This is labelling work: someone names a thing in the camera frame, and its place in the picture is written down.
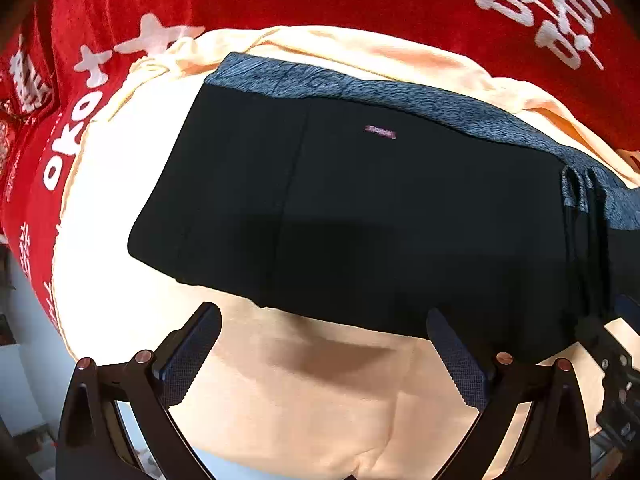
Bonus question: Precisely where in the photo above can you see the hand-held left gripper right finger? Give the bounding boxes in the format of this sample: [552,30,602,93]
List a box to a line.
[427,307,593,480]

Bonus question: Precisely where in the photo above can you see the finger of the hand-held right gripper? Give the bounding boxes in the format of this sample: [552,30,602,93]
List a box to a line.
[614,292,640,323]
[574,315,635,401]

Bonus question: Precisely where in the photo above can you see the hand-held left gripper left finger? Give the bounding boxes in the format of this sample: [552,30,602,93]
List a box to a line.
[55,302,223,480]

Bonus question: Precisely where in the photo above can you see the black pants with blue stripes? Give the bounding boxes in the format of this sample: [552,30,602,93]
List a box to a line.
[127,52,640,367]

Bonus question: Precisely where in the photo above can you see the cream cloth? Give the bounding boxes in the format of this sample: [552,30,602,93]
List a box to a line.
[50,25,640,480]

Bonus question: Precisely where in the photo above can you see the red printed blanket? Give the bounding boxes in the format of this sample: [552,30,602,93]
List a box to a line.
[0,0,640,341]

